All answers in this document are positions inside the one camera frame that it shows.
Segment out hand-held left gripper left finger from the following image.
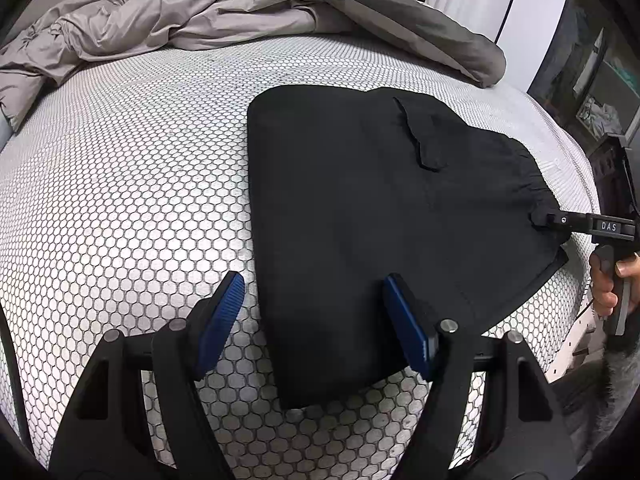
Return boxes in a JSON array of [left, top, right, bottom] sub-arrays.
[[47, 271, 247, 480]]

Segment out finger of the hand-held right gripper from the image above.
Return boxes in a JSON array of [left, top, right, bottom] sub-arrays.
[[530, 211, 596, 235]]

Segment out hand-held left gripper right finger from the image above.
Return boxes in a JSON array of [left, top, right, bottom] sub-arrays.
[[382, 272, 581, 480]]

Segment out black pants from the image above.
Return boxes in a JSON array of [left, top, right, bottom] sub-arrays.
[[247, 85, 571, 411]]

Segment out person's right forearm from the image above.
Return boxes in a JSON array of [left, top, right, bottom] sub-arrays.
[[597, 332, 640, 441]]

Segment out person's right hand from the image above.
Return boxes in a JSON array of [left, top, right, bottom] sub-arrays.
[[589, 252, 640, 317]]

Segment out white perforated panel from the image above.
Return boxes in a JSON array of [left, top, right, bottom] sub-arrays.
[[545, 305, 603, 378]]

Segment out dark cluttered shelf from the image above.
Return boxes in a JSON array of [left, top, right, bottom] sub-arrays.
[[527, 0, 640, 143]]

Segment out white honeycomb mattress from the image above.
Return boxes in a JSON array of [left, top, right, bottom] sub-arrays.
[[0, 30, 601, 480]]

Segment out white wardrobe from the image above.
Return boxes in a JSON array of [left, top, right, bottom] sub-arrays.
[[425, 0, 573, 95]]

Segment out grey duvet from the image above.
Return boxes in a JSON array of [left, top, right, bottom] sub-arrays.
[[0, 0, 507, 133]]

